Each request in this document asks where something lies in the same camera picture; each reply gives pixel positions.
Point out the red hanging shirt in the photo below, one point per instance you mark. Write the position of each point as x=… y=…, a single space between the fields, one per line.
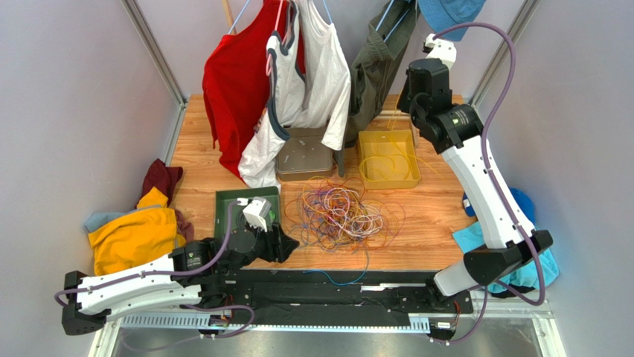
x=235 y=86

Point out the grey blue cloth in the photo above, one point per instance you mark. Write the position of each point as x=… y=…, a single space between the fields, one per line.
x=98 y=220

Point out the white hanging tank top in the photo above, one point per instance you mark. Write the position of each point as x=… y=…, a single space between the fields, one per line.
x=310 y=84

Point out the olive green hanging garment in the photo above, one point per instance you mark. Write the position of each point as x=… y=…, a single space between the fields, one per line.
x=376 y=65

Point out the yellow plastic tray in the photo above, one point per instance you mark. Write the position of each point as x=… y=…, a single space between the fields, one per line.
x=387 y=160

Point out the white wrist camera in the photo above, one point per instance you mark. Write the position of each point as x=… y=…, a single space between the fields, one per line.
x=255 y=212
x=438 y=48

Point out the cyan cloth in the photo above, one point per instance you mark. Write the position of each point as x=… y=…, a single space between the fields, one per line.
x=524 y=279

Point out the blue bucket hat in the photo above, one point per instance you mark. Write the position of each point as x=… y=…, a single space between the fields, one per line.
x=443 y=14

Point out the green plastic tray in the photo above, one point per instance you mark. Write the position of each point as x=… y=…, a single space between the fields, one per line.
x=224 y=198

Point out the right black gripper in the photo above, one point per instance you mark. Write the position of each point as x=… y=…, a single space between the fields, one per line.
x=405 y=97

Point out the dark blue towel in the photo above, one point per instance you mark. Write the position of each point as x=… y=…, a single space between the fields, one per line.
x=524 y=202

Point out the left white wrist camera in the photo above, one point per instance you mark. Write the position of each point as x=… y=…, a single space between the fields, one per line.
x=255 y=212

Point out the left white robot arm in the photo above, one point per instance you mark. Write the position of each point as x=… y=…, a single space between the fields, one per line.
x=192 y=276

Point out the yellow cloth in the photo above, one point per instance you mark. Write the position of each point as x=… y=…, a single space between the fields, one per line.
x=140 y=237

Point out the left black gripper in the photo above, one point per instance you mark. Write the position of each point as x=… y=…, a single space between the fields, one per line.
x=280 y=246

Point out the wooden clothes rack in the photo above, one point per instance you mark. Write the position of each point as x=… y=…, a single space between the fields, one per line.
x=351 y=19

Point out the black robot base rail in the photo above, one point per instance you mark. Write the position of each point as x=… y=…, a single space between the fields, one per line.
x=316 y=301

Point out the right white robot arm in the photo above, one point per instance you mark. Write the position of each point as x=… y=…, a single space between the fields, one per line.
x=457 y=134

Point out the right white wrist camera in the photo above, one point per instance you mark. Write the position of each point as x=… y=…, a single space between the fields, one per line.
x=438 y=48

